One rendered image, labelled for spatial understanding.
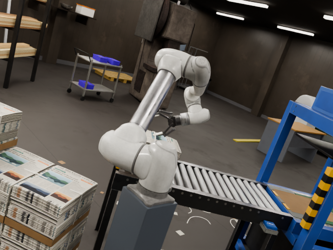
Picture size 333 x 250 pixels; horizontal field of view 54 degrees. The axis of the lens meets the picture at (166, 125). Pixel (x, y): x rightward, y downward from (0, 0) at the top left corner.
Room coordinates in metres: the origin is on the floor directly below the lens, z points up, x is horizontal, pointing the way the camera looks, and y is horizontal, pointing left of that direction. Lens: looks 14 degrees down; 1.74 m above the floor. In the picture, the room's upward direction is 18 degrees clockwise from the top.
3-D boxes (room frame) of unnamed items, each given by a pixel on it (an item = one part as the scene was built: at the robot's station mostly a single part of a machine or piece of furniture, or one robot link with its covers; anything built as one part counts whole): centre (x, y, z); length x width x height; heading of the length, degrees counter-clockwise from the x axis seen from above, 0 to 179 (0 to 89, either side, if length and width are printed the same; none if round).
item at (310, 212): (2.08, -1.12, 1.05); 0.05 x 0.05 x 0.45; 10
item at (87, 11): (9.46, 3.17, 1.69); 0.42 x 0.35 x 0.24; 137
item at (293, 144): (7.49, -2.86, 0.38); 1.43 x 0.73 x 0.77; 132
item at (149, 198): (1.48, -0.05, 1.03); 0.22 x 0.18 x 0.06; 137
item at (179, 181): (2.36, -0.20, 0.77); 0.47 x 0.05 x 0.05; 10
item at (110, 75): (10.34, 1.97, 0.06); 1.36 x 0.94 x 0.13; 137
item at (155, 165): (1.47, -0.02, 1.17); 0.18 x 0.16 x 0.22; 77
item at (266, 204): (2.49, -0.91, 0.77); 0.47 x 0.05 x 0.05; 10
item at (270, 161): (2.95, -1.02, 0.78); 0.09 x 0.09 x 1.55; 10
